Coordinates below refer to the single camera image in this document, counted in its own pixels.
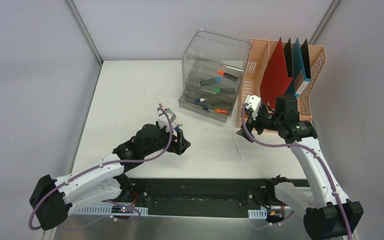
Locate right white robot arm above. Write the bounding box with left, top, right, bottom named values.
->
left=238, top=94, right=364, bottom=240

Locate small blue cap bottle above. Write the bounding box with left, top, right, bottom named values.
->
left=194, top=98, right=206, bottom=103

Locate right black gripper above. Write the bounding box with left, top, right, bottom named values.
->
left=236, top=105, right=283, bottom=143

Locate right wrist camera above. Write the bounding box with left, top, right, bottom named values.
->
left=243, top=95, right=262, bottom=120

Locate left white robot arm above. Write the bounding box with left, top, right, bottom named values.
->
left=28, top=123, right=191, bottom=231

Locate white pen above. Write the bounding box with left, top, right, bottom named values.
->
left=232, top=136, right=245, bottom=161

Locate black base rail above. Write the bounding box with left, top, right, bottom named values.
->
left=110, top=177, right=286, bottom=218

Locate orange highlighter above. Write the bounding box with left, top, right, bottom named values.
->
left=217, top=70, right=239, bottom=82

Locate red folder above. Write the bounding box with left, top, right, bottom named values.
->
left=259, top=39, right=293, bottom=109

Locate green highlighter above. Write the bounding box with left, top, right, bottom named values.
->
left=212, top=88, right=236, bottom=94

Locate blue black marker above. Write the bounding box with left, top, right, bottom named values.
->
left=199, top=76, right=222, bottom=86

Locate clear grey drawer box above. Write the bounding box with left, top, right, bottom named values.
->
left=178, top=28, right=252, bottom=123

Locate peach file organizer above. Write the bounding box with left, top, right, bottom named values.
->
left=236, top=38, right=327, bottom=128

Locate teal notebook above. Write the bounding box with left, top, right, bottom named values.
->
left=286, top=37, right=312, bottom=99

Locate green cap marker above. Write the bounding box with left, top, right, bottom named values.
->
left=166, top=108, right=183, bottom=127

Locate small red-orange marker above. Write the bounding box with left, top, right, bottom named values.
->
left=214, top=108, right=228, bottom=115

